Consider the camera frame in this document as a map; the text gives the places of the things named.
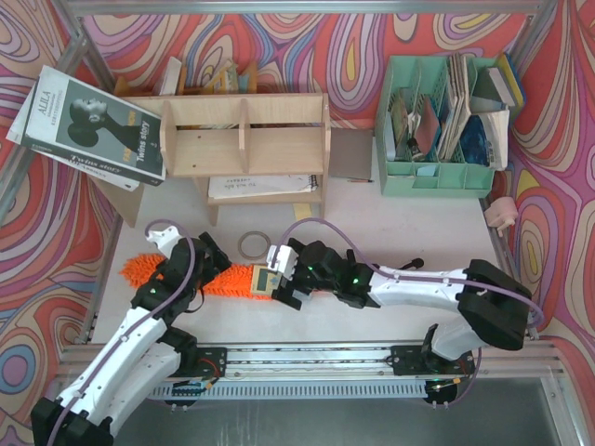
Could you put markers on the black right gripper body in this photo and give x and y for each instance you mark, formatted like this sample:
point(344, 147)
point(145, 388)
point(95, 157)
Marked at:
point(288, 282)

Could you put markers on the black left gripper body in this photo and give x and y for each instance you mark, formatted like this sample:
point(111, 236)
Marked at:
point(210, 254)

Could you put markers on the yellow blue calculator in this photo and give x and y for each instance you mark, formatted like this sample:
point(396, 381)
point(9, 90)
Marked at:
point(264, 282)

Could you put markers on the orange chenille duster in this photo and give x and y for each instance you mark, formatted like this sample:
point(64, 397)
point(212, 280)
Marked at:
point(234, 282)

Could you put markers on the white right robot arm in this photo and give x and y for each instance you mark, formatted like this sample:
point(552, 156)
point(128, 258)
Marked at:
point(491, 309)

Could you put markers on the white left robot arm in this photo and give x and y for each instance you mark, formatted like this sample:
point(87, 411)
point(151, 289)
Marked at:
point(145, 350)

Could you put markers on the wooden bookshelf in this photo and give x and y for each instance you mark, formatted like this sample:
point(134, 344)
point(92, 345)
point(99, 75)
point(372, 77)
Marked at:
point(203, 137)

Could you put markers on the clear tape roll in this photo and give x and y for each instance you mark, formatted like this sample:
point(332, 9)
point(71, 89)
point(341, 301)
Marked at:
point(253, 245)

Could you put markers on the black marker pen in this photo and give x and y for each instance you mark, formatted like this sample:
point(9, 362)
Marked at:
point(416, 263)

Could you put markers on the spiral notepad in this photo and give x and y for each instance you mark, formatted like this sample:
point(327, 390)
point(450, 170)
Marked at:
point(240, 187)

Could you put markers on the grey notebook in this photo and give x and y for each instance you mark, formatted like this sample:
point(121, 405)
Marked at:
point(351, 153)

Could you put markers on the white book under stack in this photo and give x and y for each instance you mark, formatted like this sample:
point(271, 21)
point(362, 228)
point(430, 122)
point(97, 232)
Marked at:
point(15, 133)

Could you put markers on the black Twins story book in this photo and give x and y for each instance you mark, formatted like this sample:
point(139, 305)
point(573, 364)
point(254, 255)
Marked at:
point(80, 123)

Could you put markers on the green desk organizer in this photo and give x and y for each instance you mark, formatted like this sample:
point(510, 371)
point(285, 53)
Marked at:
point(409, 129)

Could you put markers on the pink pig figurine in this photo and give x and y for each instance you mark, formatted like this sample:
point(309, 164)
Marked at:
point(501, 214)

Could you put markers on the blue yellow book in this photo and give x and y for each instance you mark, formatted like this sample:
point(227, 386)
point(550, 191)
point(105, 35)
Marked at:
point(506, 82)

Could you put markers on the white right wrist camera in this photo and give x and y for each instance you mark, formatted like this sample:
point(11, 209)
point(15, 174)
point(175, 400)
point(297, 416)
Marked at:
point(282, 260)

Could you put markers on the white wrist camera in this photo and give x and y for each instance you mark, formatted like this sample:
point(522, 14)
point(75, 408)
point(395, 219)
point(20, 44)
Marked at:
point(164, 240)
point(282, 260)

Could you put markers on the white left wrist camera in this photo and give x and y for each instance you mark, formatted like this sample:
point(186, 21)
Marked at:
point(164, 240)

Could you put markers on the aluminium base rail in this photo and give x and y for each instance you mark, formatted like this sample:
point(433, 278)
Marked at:
point(333, 361)

